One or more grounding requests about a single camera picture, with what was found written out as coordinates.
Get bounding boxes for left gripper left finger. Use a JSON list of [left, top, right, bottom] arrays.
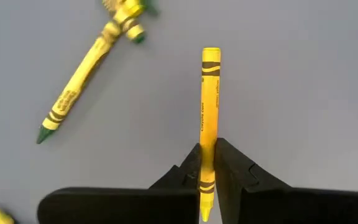
[[37, 143, 202, 224]]

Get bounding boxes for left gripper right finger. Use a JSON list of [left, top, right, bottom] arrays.
[[215, 138, 358, 224]]

